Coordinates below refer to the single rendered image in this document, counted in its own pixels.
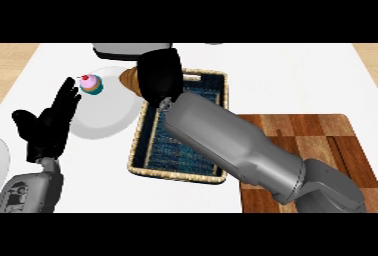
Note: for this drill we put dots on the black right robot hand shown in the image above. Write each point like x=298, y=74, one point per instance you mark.
x=156, y=76

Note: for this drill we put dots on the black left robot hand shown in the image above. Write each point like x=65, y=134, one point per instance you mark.
x=47, y=124

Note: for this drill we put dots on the brown croissant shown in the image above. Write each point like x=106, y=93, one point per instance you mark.
x=130, y=80

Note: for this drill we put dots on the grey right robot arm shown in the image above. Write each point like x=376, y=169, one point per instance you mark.
x=245, y=150

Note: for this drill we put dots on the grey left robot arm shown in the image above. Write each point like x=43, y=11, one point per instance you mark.
x=32, y=190

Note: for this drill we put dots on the wicker basket with blue lining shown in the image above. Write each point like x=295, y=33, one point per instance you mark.
x=171, y=150

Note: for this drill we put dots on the brown wooden cutting board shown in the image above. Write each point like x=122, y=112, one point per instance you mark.
x=325, y=140

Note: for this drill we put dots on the grey and black appliance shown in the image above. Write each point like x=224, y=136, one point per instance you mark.
x=118, y=50

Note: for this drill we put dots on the white round plate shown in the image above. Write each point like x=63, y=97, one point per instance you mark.
x=105, y=110

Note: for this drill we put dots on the pink frosted cupcake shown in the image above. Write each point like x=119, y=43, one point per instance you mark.
x=90, y=84

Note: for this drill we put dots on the pale grey round object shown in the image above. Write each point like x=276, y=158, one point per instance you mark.
x=1, y=160

